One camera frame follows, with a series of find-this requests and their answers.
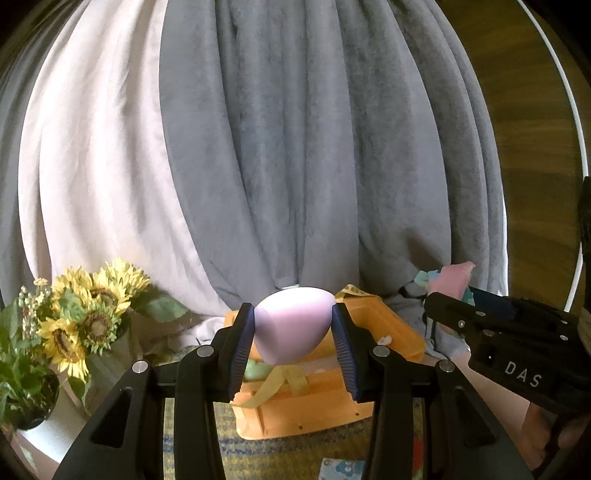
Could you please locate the grey curtain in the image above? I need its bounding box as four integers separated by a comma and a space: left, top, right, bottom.
159, 0, 506, 324
0, 28, 47, 305

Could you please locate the white ribbed flower pot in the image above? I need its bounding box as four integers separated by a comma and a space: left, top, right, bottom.
9, 369, 93, 476

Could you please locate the white sheer curtain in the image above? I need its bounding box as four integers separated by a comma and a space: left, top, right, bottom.
498, 185, 509, 296

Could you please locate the green leafy plant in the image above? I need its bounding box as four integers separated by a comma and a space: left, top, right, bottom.
0, 277, 61, 430

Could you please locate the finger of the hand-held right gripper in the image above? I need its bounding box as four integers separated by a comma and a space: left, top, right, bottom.
424, 292, 491, 343
470, 286, 519, 320

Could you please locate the grey green vase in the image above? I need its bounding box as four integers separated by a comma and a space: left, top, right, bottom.
85, 323, 134, 416

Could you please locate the person's right hand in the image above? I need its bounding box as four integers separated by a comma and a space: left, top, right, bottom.
524, 401, 591, 472

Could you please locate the orange crate with yellow straps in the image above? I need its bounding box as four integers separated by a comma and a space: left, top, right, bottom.
225, 286, 426, 440

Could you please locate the white teal tissue packet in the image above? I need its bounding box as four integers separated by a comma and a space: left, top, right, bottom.
318, 457, 370, 480

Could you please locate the pale pink curtain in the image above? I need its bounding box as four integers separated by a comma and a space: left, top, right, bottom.
18, 0, 296, 333

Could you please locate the sunflower bouquet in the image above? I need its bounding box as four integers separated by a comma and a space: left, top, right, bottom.
37, 258, 190, 381

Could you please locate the pink pastel pouch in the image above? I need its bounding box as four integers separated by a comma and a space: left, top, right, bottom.
413, 261, 476, 303

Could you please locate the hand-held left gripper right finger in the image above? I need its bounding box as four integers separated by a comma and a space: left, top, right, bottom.
331, 302, 536, 480

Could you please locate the pale lavender soft bundle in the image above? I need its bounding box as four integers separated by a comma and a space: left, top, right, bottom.
253, 286, 334, 365

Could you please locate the green yellow plaid blanket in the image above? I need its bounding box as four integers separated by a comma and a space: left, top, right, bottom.
161, 397, 426, 480

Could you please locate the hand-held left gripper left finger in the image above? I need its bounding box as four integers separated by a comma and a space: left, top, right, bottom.
51, 302, 257, 480

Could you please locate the white hoop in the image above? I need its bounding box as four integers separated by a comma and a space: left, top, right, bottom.
516, 0, 591, 315

